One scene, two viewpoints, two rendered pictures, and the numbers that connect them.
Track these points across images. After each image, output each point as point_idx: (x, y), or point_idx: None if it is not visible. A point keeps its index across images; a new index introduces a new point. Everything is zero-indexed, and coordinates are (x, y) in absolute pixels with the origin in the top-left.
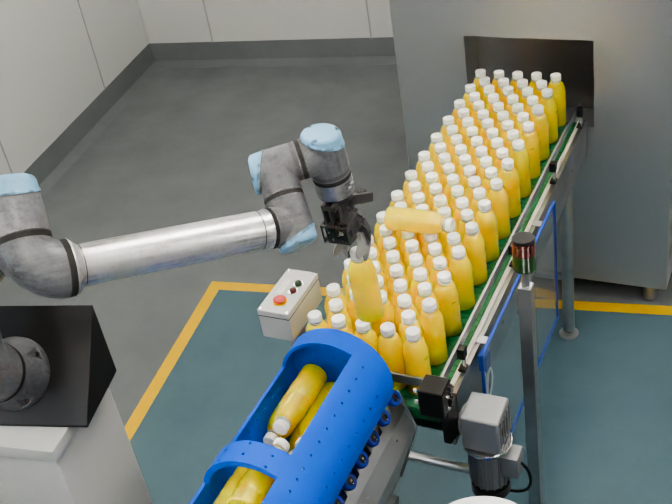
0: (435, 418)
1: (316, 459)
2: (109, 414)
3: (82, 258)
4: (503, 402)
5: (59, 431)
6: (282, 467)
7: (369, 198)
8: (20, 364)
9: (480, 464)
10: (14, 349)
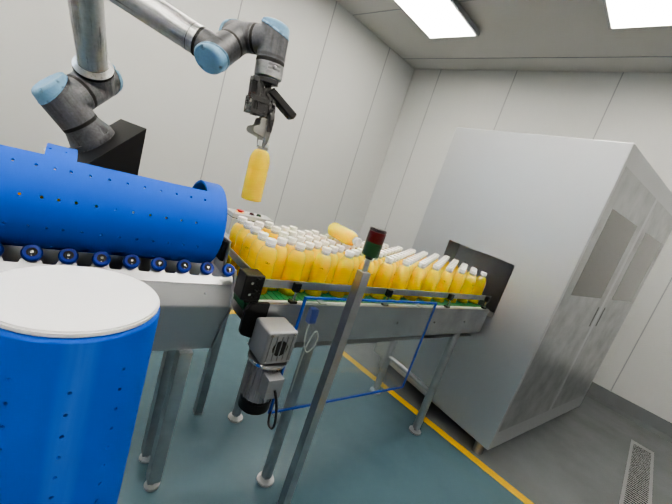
0: (243, 306)
1: (90, 181)
2: None
3: None
4: (291, 330)
5: None
6: (58, 157)
7: (290, 112)
8: (86, 119)
9: (250, 369)
10: (94, 116)
